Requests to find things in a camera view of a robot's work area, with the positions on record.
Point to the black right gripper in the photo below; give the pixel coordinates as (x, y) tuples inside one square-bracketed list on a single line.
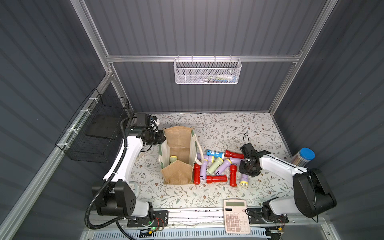
[(250, 163)]

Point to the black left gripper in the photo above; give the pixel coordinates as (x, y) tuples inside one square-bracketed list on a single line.
[(160, 136)]

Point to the purple flashlight vertical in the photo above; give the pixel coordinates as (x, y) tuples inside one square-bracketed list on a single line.
[(244, 182), (203, 170)]

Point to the red flashlight vertical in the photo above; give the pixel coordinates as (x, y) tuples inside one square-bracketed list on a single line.
[(197, 169), (233, 175)]

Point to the red flashlight top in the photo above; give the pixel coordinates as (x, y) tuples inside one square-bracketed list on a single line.
[(229, 154)]

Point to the pale green flashlight top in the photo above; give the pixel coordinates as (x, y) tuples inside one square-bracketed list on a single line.
[(173, 159)]

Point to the pale green flashlight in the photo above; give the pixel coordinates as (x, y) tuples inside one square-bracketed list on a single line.
[(214, 166), (173, 159)]

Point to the purple flashlight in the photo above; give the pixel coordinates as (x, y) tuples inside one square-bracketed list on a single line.
[(235, 161), (209, 158)]

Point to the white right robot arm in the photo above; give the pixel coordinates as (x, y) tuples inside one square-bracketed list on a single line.
[(312, 194)]

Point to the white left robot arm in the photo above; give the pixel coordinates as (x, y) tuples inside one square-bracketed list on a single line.
[(114, 196)]

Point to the purple flashlight centre diagonal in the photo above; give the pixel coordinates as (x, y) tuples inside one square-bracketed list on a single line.
[(226, 163)]

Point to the pale green flashlight centre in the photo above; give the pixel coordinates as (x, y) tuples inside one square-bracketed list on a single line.
[(214, 166)]

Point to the red flashlight bottom horizontal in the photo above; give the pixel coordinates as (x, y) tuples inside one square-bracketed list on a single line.
[(216, 179)]

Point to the blue flashlight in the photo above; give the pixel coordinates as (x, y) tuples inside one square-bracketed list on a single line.
[(216, 154)]

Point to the blue lid pencil tube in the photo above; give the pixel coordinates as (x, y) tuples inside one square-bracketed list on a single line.
[(303, 157)]

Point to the pink desk calculator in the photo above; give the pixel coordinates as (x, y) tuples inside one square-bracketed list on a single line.
[(236, 219)]

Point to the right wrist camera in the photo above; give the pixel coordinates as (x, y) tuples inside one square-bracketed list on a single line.
[(247, 148)]

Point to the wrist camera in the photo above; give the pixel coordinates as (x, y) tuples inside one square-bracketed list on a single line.
[(247, 148), (147, 122)]

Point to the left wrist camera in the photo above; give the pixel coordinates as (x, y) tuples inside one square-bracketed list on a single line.
[(147, 122)]

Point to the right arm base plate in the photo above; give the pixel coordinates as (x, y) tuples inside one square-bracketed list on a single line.
[(261, 215)]

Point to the black wire side basket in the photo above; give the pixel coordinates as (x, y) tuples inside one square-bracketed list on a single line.
[(94, 135)]

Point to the white wire wall basket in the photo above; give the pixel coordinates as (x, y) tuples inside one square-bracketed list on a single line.
[(190, 71)]

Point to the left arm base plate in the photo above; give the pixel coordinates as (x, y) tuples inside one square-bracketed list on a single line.
[(157, 218)]

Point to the markers in wall basket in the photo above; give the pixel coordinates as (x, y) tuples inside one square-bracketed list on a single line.
[(229, 79)]

